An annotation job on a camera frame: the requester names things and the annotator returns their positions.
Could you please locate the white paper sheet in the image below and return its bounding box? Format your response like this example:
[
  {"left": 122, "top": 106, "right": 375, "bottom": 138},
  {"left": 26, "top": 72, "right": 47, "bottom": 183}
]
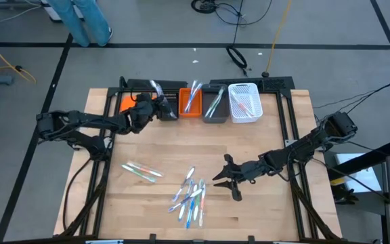
[{"left": 333, "top": 152, "right": 383, "bottom": 195}]

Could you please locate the black perforated mount plate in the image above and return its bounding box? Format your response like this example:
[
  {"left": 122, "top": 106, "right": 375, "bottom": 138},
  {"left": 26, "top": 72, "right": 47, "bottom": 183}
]
[{"left": 209, "top": 75, "right": 296, "bottom": 95}]

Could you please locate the yellow floor cable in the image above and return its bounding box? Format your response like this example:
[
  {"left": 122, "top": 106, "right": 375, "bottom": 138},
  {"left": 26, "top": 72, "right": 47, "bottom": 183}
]
[{"left": 0, "top": 31, "right": 37, "bottom": 85}]

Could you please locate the black cable clump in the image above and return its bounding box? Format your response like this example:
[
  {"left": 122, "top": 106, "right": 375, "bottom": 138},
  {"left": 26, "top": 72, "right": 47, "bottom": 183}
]
[{"left": 332, "top": 184, "right": 360, "bottom": 206}]

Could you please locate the black diagonal bar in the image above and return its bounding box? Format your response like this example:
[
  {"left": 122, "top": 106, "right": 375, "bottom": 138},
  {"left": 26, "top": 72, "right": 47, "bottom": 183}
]
[{"left": 326, "top": 138, "right": 390, "bottom": 180}]

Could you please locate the black coiled cable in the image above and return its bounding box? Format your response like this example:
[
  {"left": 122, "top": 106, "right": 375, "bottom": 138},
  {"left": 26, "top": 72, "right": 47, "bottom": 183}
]
[{"left": 225, "top": 0, "right": 249, "bottom": 77}]

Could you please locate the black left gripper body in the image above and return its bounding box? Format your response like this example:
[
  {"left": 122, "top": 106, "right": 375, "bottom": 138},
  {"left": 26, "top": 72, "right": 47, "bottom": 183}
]
[{"left": 129, "top": 91, "right": 165, "bottom": 129}]

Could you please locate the green toothbrush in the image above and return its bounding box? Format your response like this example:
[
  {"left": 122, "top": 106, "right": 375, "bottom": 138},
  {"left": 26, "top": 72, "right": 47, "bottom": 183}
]
[
  {"left": 120, "top": 163, "right": 158, "bottom": 184},
  {"left": 192, "top": 178, "right": 205, "bottom": 222},
  {"left": 208, "top": 87, "right": 226, "bottom": 116},
  {"left": 204, "top": 86, "right": 225, "bottom": 119}
]

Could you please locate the orange flat tray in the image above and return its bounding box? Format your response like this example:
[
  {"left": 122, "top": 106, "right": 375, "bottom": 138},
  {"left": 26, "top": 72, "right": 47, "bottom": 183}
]
[{"left": 118, "top": 96, "right": 158, "bottom": 115}]

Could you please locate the white perforated basket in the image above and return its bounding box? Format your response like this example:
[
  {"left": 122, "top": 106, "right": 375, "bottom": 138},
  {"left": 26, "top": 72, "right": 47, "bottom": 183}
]
[{"left": 227, "top": 82, "right": 264, "bottom": 124}]

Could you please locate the person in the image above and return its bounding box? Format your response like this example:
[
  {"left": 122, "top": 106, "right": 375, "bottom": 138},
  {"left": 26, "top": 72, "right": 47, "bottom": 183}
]
[{"left": 45, "top": 0, "right": 114, "bottom": 48}]

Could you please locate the orange plastic basket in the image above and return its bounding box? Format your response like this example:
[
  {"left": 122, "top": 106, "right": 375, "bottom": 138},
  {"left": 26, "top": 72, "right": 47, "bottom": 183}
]
[{"left": 177, "top": 87, "right": 203, "bottom": 119}]

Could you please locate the black slotted basket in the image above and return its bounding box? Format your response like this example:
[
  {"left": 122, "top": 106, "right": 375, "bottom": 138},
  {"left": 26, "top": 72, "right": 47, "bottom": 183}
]
[{"left": 154, "top": 87, "right": 180, "bottom": 122}]

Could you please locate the black floor cable bundle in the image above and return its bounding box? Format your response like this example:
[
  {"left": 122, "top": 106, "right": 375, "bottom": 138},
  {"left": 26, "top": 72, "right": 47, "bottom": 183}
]
[{"left": 190, "top": 0, "right": 273, "bottom": 27}]

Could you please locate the grey plastic bin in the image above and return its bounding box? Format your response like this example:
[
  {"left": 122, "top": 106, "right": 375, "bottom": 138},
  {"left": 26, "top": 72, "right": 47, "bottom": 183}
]
[{"left": 200, "top": 83, "right": 231, "bottom": 124}]

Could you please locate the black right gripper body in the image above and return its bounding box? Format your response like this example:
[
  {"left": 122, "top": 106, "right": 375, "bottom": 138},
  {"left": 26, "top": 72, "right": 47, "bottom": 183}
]
[{"left": 223, "top": 153, "right": 267, "bottom": 203}]

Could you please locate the silver aluminium extrusion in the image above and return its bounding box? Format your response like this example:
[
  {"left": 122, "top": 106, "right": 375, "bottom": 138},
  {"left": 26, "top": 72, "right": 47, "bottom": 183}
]
[{"left": 85, "top": 239, "right": 125, "bottom": 244}]

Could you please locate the yellow hanging cable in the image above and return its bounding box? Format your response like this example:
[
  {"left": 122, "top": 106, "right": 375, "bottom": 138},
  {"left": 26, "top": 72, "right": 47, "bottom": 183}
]
[{"left": 265, "top": 0, "right": 293, "bottom": 78}]

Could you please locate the black aluminium rig frame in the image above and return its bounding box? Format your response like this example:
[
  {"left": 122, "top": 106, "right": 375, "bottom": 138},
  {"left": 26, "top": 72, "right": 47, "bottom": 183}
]
[{"left": 54, "top": 76, "right": 343, "bottom": 244}]

